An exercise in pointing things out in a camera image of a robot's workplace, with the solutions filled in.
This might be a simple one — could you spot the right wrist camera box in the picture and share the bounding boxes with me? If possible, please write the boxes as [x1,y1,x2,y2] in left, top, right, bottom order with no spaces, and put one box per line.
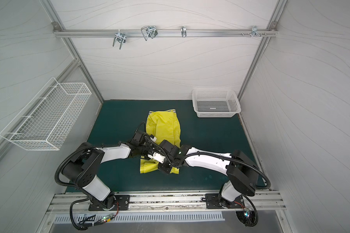
[148,152,166,164]

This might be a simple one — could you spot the white slotted cable duct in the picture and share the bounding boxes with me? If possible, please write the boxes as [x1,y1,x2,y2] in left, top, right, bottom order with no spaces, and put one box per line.
[53,211,225,224]

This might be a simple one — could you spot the metal double hook clamp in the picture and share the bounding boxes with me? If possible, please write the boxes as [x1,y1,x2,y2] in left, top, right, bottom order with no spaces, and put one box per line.
[141,26,158,41]

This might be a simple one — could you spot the black corrugated cable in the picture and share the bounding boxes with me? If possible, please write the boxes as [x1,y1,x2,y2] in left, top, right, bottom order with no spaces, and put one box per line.
[144,135,272,227]
[54,121,148,231]

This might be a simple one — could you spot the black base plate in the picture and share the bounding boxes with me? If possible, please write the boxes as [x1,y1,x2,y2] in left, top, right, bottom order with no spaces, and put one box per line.
[88,195,130,211]
[201,193,245,209]

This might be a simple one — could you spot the metal U-bolt hook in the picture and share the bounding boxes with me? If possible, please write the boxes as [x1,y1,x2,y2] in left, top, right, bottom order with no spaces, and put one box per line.
[112,32,126,50]

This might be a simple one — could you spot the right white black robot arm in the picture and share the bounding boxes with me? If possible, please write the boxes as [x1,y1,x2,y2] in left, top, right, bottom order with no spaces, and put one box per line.
[151,141,260,208]

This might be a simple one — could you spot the horizontal aluminium rail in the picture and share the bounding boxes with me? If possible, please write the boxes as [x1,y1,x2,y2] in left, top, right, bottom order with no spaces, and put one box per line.
[53,28,279,38]

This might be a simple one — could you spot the metal bracket hook right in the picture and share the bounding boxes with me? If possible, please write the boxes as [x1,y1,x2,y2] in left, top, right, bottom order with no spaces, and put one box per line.
[241,26,267,37]

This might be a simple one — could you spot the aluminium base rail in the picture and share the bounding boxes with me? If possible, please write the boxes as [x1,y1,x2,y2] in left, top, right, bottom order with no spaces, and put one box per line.
[46,190,286,214]

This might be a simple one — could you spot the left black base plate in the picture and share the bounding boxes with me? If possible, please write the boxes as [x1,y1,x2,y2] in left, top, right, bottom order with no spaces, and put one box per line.
[88,195,130,211]

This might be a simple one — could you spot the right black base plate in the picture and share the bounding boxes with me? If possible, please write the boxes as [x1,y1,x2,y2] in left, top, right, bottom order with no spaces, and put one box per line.
[201,193,245,209]

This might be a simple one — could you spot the right black corrugated cable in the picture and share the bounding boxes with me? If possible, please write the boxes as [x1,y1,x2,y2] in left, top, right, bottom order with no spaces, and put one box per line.
[144,135,272,227]

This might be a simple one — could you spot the white wire wall basket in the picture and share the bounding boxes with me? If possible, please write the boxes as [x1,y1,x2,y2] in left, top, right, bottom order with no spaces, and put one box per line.
[0,77,91,151]

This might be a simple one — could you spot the white plastic perforated basket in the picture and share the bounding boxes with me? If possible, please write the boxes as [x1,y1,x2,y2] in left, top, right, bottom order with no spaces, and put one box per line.
[192,88,242,118]

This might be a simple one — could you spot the small metal hook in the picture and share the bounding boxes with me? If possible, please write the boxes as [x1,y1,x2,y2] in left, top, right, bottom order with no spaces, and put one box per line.
[180,26,187,38]

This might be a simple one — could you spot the yellow long pants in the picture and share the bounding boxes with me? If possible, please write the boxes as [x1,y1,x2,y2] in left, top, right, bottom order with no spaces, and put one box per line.
[140,109,181,173]

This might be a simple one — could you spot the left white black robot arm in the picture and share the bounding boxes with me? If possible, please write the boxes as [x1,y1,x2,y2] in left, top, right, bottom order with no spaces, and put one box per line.
[54,131,157,210]

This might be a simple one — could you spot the left black corrugated cable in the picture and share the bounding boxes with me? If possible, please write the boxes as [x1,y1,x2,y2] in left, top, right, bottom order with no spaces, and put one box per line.
[54,121,148,231]

